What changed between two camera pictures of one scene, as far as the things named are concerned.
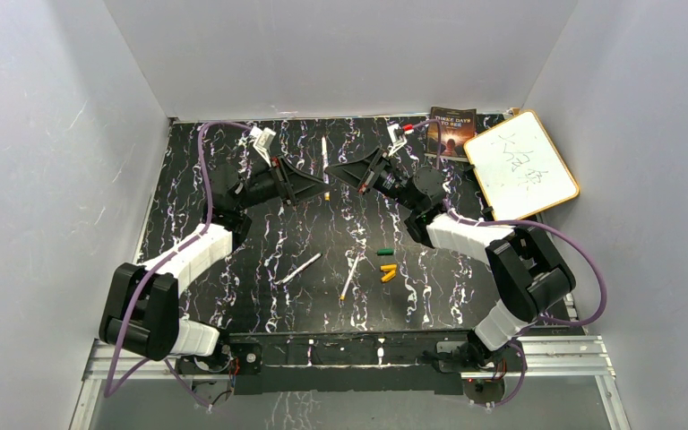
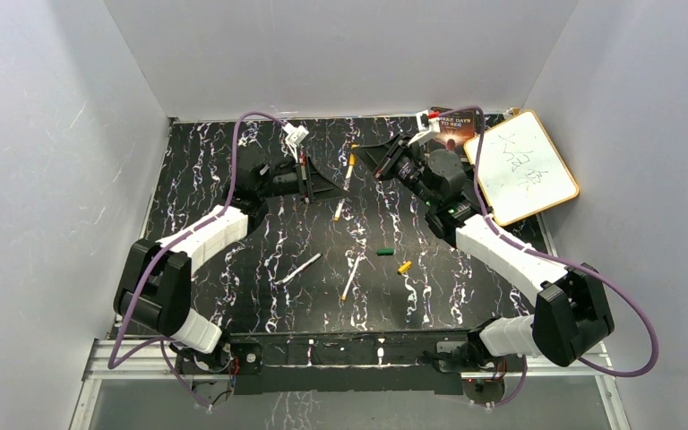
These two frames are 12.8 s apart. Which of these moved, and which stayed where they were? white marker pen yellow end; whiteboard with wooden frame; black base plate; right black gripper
Moved: right black gripper
Stayed: black base plate; whiteboard with wooden frame; white marker pen yellow end
